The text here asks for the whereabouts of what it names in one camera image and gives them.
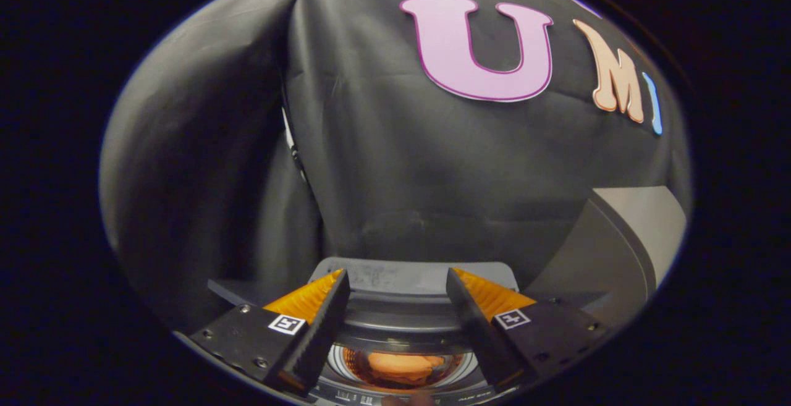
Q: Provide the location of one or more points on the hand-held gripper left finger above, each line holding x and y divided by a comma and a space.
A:
321, 332

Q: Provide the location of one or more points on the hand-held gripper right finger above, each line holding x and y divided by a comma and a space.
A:
473, 325

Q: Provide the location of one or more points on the grey washing machine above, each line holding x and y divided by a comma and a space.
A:
395, 325

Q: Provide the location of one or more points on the orange button shirt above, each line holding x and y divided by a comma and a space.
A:
401, 366

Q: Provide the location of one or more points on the black backdrop cloth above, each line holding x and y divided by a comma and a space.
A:
401, 159

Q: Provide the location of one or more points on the beige cabinet with dark frame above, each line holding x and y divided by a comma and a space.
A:
618, 239

